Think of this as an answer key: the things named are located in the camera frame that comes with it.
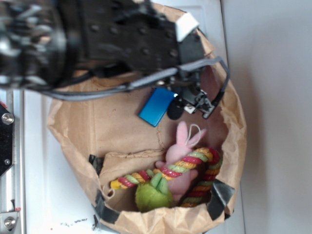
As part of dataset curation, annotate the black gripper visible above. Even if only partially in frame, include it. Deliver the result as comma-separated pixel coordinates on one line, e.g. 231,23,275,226
58,0,204,76

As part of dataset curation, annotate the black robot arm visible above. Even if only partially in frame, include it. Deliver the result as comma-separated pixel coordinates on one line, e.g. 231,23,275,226
0,0,204,90

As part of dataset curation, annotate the blue rectangular block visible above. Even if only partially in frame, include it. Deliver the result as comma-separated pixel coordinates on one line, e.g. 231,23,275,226
138,88,177,127

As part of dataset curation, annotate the brown paper bag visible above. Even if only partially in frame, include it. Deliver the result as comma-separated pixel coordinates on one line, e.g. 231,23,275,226
47,2,247,234

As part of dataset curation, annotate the pink plush bunny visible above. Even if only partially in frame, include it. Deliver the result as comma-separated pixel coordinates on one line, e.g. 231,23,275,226
156,121,207,202

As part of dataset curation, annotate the green plush toy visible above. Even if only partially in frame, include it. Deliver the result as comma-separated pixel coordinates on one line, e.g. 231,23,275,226
135,173,173,212

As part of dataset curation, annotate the grey braided cable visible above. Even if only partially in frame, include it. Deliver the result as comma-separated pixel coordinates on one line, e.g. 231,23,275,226
23,56,231,108

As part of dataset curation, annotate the multicolour twisted rope toy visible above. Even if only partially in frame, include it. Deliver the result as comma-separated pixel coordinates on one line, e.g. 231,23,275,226
110,148,223,208

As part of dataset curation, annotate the aluminium extrusion rail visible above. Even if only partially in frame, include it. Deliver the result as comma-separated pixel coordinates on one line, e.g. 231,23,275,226
0,89,26,234

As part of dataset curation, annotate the metal corner bracket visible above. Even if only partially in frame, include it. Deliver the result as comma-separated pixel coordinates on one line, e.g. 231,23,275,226
0,211,21,234

